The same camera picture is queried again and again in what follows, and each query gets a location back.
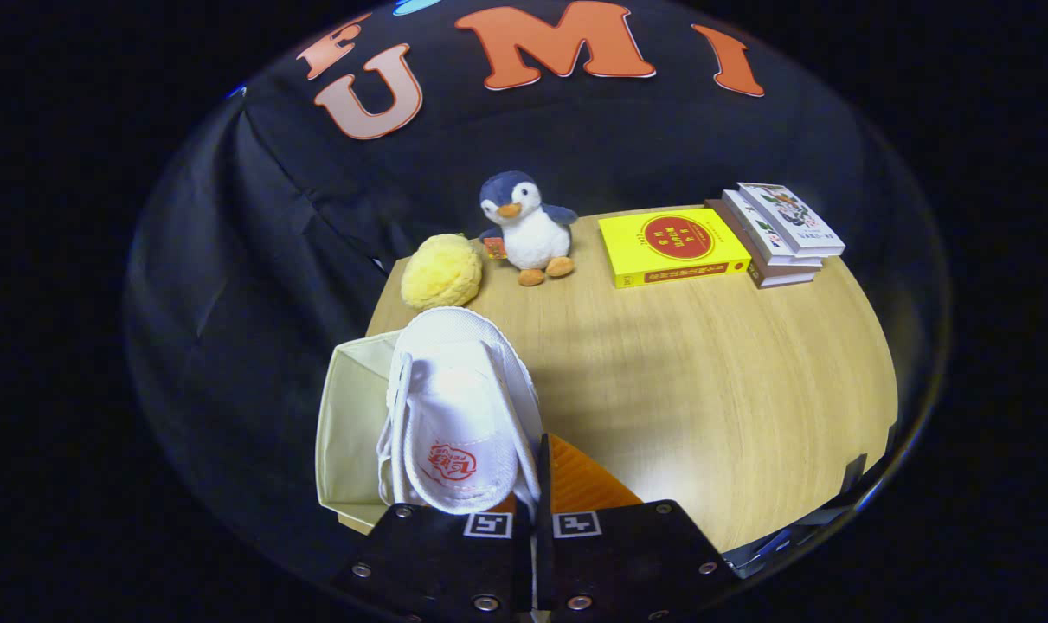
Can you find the white illustrated cover book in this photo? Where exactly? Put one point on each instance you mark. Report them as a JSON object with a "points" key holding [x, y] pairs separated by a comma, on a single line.
{"points": [[792, 216]]}

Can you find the thin white book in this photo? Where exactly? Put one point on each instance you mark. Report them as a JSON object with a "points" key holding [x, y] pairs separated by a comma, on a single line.
{"points": [[761, 234]]}

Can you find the white canvas shoe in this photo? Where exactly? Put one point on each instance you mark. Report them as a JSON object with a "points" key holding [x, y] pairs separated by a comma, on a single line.
{"points": [[463, 407]]}

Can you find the yellow round bread plush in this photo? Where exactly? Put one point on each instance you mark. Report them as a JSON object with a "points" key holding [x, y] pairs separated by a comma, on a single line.
{"points": [[441, 272]]}

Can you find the brown thick book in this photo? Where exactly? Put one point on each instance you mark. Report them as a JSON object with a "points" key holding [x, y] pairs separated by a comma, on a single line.
{"points": [[779, 277]]}

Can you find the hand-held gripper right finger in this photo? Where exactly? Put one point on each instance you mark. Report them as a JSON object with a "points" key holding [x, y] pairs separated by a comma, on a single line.
{"points": [[543, 484]]}

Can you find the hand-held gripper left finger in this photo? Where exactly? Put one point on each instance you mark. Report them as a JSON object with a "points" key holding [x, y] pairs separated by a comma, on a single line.
{"points": [[437, 562]]}

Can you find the cream fabric storage box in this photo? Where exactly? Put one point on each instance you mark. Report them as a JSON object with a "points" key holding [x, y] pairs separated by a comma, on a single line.
{"points": [[350, 433]]}

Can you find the penguin plush toy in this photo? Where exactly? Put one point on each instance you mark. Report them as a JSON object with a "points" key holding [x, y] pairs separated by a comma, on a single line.
{"points": [[534, 234]]}

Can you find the yellow book with red circle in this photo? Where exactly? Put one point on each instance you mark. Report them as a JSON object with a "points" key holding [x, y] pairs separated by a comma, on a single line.
{"points": [[671, 247]]}

